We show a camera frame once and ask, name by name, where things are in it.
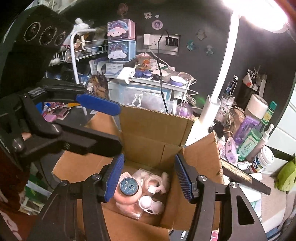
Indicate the blue glitter round tin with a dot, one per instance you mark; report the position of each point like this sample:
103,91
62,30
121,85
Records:
129,186

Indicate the blue cartoon box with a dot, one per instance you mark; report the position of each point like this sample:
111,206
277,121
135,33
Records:
121,51

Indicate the pink tape dispenser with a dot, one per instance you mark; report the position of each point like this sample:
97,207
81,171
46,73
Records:
154,183

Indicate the clear storage drawer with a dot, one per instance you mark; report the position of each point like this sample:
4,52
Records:
143,96

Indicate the purple cartoon box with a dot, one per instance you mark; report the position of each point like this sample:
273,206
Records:
121,30

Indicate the left hand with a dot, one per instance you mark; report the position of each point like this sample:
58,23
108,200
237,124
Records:
26,136

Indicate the wall power socket panel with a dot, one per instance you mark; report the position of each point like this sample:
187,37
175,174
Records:
149,42

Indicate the black camera box left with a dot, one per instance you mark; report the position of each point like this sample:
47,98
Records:
35,36

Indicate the white metal rack frame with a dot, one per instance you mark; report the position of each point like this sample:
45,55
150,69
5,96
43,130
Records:
82,44

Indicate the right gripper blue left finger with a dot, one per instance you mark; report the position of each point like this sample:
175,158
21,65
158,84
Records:
58,218

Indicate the white pill bottle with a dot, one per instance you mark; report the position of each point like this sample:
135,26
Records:
262,160

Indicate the green plush toy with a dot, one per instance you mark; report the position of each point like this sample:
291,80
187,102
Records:
285,180

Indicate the purple pack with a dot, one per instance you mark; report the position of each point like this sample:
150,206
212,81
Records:
248,123

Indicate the pink game console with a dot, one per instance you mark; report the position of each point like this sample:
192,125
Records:
55,111

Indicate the cardboard box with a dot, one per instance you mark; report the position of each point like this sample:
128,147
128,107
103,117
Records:
150,141

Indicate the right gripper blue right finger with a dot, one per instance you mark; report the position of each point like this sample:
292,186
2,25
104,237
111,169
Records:
238,220

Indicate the white tissue roll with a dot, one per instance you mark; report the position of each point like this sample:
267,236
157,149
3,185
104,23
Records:
256,107

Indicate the red sleeve forearm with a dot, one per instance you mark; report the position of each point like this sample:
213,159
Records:
13,182

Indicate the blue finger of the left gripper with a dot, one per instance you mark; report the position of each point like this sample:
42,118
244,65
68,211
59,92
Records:
99,104
76,138

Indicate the green bottle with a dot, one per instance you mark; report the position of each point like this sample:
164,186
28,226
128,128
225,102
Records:
255,134

